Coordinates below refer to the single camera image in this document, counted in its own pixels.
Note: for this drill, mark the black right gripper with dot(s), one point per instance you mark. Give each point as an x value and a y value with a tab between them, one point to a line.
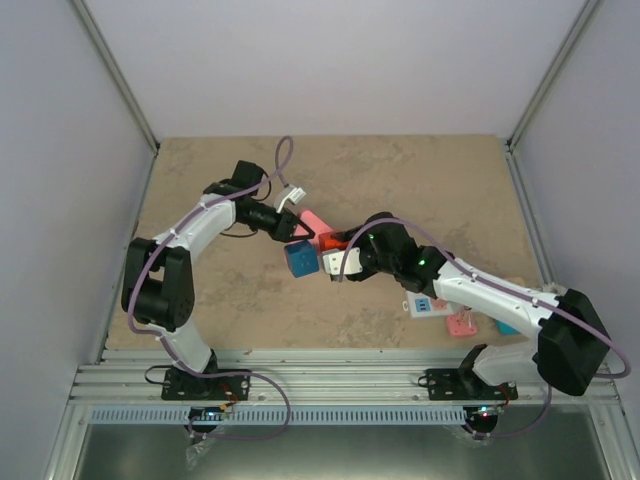
346	235

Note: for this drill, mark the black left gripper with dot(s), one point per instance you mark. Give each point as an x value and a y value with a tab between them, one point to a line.
282	228

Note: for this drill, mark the pink power strip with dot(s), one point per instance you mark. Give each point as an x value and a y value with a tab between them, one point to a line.
316	224

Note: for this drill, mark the red cube socket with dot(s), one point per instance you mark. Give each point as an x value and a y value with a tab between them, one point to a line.
332	241

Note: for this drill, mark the blue cube socket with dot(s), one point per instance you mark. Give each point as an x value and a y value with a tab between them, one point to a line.
301	258

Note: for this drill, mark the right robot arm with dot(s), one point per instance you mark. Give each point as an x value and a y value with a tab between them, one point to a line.
565	340

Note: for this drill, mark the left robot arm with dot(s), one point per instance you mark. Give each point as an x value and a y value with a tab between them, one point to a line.
158	293

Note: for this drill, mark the small pink socket block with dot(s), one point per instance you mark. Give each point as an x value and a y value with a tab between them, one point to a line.
461	325

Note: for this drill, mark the beige cube socket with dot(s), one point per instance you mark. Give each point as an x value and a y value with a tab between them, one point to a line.
516	283

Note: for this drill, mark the cyan socket block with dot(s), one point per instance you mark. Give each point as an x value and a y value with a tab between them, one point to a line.
505	329

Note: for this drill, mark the white power strip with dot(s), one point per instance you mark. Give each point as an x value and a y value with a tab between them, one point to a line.
420	306

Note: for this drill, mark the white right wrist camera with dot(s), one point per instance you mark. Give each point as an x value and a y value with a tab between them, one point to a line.
335	262

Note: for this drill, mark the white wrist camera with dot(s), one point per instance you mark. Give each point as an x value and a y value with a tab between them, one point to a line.
335	262
290	194

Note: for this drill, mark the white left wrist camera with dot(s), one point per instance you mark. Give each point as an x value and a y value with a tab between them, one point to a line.
290	194

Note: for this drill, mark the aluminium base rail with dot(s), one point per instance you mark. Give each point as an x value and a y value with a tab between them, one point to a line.
308	376

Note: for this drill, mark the aluminium frame post left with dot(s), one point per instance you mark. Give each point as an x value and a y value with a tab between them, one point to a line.
107	58

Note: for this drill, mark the aluminium frame post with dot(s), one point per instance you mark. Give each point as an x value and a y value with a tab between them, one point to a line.
566	49
107	58

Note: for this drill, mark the aluminium frame post right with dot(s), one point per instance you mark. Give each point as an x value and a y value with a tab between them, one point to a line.
566	49

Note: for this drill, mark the grey slotted cable duct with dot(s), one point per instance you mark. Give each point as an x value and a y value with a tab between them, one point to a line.
279	415

